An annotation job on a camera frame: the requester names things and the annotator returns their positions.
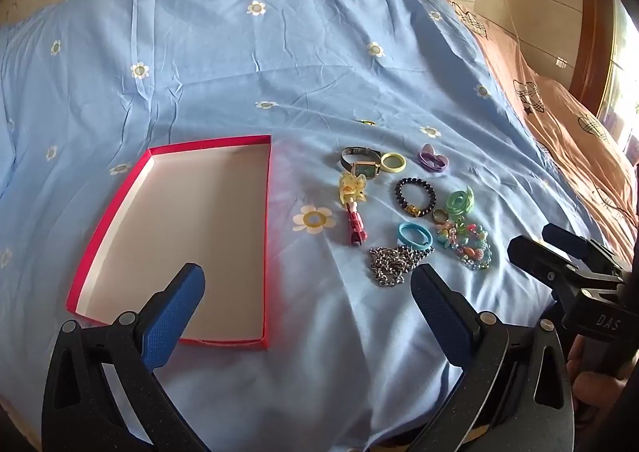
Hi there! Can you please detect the black bead bracelet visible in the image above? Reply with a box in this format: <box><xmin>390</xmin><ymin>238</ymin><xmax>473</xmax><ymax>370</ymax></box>
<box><xmin>395</xmin><ymin>177</ymin><xmax>437</xmax><ymax>218</ymax></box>

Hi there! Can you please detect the pink hair clip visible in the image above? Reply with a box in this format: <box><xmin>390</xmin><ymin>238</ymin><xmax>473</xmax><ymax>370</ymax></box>
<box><xmin>345</xmin><ymin>202</ymin><xmax>369</xmax><ymax>247</ymax></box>

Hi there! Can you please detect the crystal bead bracelet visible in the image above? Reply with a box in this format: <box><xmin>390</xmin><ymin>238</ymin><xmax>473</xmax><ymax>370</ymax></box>
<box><xmin>452</xmin><ymin>238</ymin><xmax>492</xmax><ymax>273</ymax></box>

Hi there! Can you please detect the blue floral bedsheet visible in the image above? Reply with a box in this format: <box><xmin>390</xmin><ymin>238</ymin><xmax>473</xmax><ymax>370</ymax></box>
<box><xmin>0</xmin><ymin>0</ymin><xmax>635</xmax><ymax>452</ymax></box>

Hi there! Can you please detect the green hair tie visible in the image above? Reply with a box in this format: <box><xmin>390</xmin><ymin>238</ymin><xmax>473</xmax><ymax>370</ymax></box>
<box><xmin>446</xmin><ymin>185</ymin><xmax>476</xmax><ymax>219</ymax></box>

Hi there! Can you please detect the silver chain necklace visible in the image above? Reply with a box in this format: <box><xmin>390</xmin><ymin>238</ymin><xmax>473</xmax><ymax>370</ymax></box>
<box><xmin>368</xmin><ymin>245</ymin><xmax>434</xmax><ymax>289</ymax></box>

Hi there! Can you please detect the person's right hand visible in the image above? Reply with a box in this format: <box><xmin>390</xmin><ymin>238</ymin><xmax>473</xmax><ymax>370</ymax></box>
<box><xmin>568</xmin><ymin>335</ymin><xmax>631</xmax><ymax>425</ymax></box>

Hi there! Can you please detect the brown wooden frame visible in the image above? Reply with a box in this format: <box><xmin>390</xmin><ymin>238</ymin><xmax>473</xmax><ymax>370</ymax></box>
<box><xmin>566</xmin><ymin>0</ymin><xmax>622</xmax><ymax>120</ymax></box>

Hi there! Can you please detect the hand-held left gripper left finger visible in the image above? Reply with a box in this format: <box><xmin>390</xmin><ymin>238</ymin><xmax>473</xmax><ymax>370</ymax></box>
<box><xmin>41</xmin><ymin>262</ymin><xmax>206</xmax><ymax>452</ymax></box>

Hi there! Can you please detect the green face wristwatch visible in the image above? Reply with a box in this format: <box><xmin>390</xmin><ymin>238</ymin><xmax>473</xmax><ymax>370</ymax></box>
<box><xmin>341</xmin><ymin>146</ymin><xmax>384</xmax><ymax>179</ymax></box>

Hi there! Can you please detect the colourful charm bead bracelet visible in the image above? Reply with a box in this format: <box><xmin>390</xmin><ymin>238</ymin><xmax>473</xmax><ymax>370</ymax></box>
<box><xmin>435</xmin><ymin>216</ymin><xmax>487</xmax><ymax>253</ymax></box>

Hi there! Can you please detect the purple hair tie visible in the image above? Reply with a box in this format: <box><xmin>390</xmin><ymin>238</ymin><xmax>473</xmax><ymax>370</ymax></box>
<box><xmin>417</xmin><ymin>143</ymin><xmax>450</xmax><ymax>176</ymax></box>

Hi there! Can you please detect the blue hair tie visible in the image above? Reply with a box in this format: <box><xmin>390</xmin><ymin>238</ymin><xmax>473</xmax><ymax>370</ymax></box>
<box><xmin>397</xmin><ymin>223</ymin><xmax>434</xmax><ymax>251</ymax></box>

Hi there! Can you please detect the yellow duck hair clip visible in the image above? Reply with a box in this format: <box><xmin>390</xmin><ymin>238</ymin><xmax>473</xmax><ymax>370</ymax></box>
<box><xmin>338</xmin><ymin>172</ymin><xmax>369</xmax><ymax>205</ymax></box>

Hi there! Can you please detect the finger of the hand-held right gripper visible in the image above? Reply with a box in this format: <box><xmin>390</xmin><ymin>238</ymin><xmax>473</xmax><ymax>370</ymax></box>
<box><xmin>542</xmin><ymin>223</ymin><xmax>627</xmax><ymax>275</ymax></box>
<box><xmin>507</xmin><ymin>235</ymin><xmax>590</xmax><ymax>290</ymax></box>

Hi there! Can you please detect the shallow red cardboard box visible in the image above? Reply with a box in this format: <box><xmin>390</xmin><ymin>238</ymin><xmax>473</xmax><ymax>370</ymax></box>
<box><xmin>66</xmin><ymin>134</ymin><xmax>273</xmax><ymax>350</ymax></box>

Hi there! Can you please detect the orange printed quilt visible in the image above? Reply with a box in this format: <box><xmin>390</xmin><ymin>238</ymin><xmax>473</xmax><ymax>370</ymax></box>
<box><xmin>447</xmin><ymin>0</ymin><xmax>639</xmax><ymax>233</ymax></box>

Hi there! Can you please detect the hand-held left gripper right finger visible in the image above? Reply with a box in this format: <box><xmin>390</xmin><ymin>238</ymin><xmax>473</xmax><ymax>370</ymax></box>
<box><xmin>409</xmin><ymin>263</ymin><xmax>575</xmax><ymax>452</ymax></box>

